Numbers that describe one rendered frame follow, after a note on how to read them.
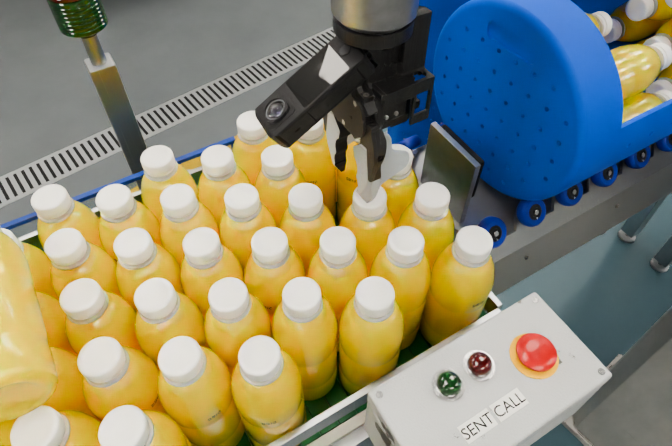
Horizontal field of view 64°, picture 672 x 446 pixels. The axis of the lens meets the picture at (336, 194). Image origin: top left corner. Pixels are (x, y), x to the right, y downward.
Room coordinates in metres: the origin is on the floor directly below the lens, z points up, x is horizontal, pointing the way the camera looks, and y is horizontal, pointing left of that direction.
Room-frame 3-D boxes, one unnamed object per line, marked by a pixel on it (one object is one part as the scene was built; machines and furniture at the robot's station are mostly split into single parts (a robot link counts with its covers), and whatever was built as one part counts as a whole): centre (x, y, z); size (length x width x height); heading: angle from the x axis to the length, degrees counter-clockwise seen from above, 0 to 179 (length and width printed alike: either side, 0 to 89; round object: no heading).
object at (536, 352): (0.21, -0.18, 1.11); 0.04 x 0.04 x 0.01
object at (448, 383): (0.18, -0.10, 1.11); 0.02 x 0.02 x 0.01
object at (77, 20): (0.65, 0.34, 1.18); 0.06 x 0.06 x 0.05
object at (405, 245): (0.33, -0.07, 1.09); 0.04 x 0.04 x 0.02
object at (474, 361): (0.20, -0.13, 1.11); 0.02 x 0.02 x 0.01
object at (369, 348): (0.27, -0.04, 0.99); 0.07 x 0.07 x 0.19
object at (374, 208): (0.39, -0.04, 1.09); 0.04 x 0.04 x 0.02
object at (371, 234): (0.39, -0.04, 0.99); 0.07 x 0.07 x 0.19
